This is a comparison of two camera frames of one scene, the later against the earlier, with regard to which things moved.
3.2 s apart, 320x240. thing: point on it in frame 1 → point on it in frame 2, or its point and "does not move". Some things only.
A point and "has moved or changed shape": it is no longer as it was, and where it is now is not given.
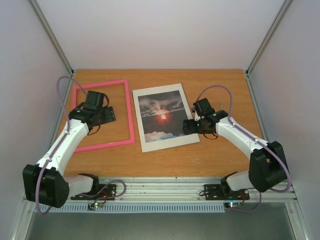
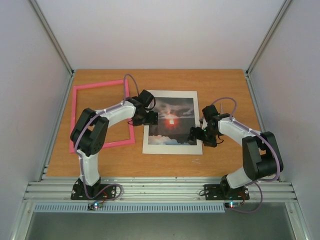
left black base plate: x=105 y=192 does not move
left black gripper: x=110 y=117 → x=154 y=119
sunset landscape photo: x=162 y=115 has moved or changed shape
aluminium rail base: x=180 y=190 does not move
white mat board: x=172 y=142 → x=187 y=149
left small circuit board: x=91 y=206 does not move
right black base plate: x=214 y=192 does not move
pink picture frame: x=104 y=145 does not move
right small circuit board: x=231 y=204 does not move
